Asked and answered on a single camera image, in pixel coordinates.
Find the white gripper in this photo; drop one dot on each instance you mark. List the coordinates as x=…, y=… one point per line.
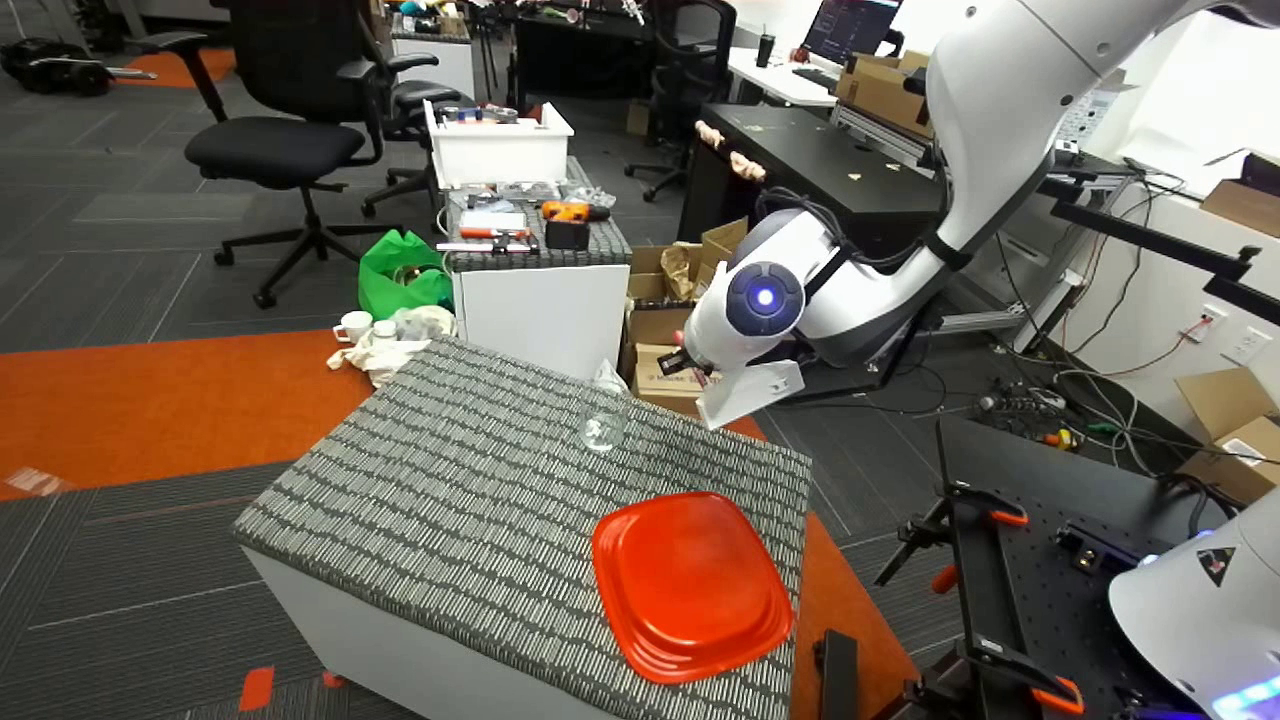
x=745, y=395

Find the red and white marker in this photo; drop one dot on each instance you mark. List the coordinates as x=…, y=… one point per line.
x=672, y=361

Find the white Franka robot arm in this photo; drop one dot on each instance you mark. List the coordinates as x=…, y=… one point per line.
x=986, y=145

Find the clear plastic cup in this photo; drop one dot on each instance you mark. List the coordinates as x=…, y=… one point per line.
x=599, y=432

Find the open cardboard box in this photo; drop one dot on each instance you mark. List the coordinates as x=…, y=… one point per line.
x=1235, y=432
x=657, y=344
x=665, y=272
x=725, y=242

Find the orange and black tool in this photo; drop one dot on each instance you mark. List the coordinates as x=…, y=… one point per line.
x=567, y=223

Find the red square plastic plate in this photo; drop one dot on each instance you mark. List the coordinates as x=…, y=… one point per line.
x=694, y=587

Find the white clutter pile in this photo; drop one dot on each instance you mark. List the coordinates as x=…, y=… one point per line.
x=493, y=224

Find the black desk cabinet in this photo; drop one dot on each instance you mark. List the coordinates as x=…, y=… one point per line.
x=803, y=164

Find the white plastic tub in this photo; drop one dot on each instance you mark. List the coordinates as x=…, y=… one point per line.
x=503, y=145

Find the black office chair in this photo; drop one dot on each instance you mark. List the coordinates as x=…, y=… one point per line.
x=685, y=80
x=285, y=133

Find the green bag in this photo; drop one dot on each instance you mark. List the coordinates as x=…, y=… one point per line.
x=402, y=272

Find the black tumbler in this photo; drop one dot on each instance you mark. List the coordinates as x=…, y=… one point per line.
x=764, y=49

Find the cardboard box with label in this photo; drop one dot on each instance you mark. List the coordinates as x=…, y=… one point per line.
x=883, y=80

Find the black flat bar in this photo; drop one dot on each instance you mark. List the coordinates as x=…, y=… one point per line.
x=838, y=674

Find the laptop with lit screen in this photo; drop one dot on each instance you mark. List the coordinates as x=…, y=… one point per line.
x=844, y=26

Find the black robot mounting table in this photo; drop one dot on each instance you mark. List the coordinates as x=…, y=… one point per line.
x=1065, y=532

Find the white paper scrap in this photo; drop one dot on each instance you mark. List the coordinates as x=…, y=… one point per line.
x=32, y=480

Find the black bag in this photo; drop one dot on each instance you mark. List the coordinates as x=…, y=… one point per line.
x=52, y=64

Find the black metal frame beam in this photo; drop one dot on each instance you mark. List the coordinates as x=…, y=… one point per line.
x=1146, y=233

